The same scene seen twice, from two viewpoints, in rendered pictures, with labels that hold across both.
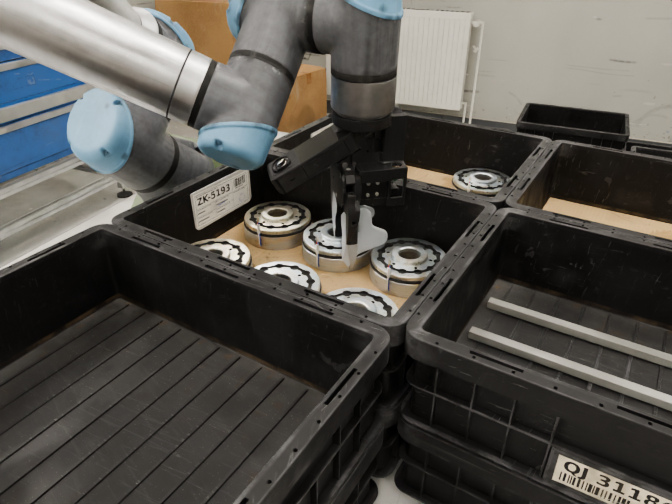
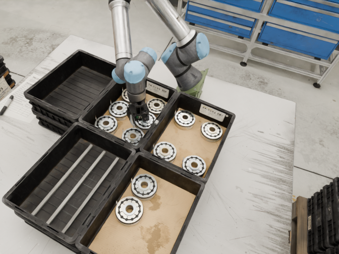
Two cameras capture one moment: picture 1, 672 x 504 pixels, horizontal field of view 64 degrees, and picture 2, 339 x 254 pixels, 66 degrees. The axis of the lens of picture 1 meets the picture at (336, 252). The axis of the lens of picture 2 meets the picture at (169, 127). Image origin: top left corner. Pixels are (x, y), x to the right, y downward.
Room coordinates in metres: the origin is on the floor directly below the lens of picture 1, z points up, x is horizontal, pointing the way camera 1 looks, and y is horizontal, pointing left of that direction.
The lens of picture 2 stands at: (0.61, -0.77, 1.82)
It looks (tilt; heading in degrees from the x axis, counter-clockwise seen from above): 52 degrees down; 77
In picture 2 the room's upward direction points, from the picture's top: 9 degrees clockwise
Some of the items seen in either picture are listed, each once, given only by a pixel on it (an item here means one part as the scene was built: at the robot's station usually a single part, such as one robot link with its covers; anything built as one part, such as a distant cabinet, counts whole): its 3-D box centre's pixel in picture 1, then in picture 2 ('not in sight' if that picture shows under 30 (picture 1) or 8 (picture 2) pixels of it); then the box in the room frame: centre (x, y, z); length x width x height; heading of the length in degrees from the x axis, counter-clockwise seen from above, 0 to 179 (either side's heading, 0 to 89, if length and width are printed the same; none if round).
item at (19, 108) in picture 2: not in sight; (30, 96); (0.04, 0.31, 0.70); 0.33 x 0.23 x 0.01; 65
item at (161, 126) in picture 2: (407, 177); (188, 139); (0.85, -0.12, 0.87); 0.40 x 0.30 x 0.11; 58
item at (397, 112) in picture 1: (366, 156); (138, 107); (0.63, -0.04, 0.99); 0.09 x 0.08 x 0.12; 103
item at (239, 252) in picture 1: (212, 259); (131, 94); (0.60, 0.16, 0.86); 0.10 x 0.10 x 0.01
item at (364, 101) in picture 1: (362, 92); (136, 92); (0.62, -0.03, 1.07); 0.08 x 0.08 x 0.05
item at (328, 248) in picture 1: (338, 236); (145, 120); (0.66, 0.00, 0.86); 0.10 x 0.10 x 0.01
